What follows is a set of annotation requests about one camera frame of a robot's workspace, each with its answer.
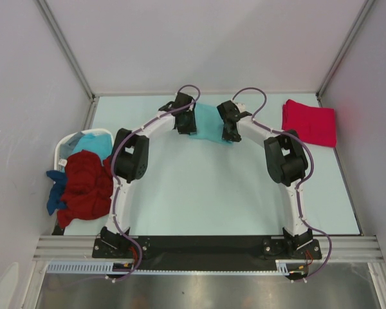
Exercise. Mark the aluminium frame rail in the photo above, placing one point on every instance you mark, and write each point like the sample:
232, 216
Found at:
64, 248

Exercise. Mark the folded red t-shirt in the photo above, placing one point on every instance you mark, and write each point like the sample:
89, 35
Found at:
313, 125

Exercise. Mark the light blue cable duct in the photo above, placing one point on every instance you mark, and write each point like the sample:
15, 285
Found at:
82, 267

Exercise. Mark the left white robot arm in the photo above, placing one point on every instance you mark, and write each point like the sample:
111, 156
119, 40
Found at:
129, 163

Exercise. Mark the white laundry basket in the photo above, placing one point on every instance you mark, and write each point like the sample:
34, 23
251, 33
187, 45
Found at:
65, 146

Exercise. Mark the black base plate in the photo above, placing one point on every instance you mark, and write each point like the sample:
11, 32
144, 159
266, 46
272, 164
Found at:
205, 253

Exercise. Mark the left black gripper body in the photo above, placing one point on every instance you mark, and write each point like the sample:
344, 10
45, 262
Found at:
189, 123

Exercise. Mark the teal t-shirt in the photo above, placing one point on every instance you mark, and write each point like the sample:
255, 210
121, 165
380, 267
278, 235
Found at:
209, 124

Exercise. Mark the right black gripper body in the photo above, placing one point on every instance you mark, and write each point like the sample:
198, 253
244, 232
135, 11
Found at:
230, 136

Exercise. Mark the light blue t-shirt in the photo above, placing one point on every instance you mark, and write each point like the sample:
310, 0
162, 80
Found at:
101, 145

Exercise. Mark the dark red t-shirt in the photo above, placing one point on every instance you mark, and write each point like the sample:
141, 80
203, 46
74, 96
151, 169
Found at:
88, 190

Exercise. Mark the dark blue t-shirt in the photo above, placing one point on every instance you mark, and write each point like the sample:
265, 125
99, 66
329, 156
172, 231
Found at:
59, 184

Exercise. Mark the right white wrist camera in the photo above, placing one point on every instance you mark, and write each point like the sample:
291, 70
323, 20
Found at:
241, 107

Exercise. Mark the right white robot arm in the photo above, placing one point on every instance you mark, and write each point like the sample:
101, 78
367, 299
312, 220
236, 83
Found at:
286, 164

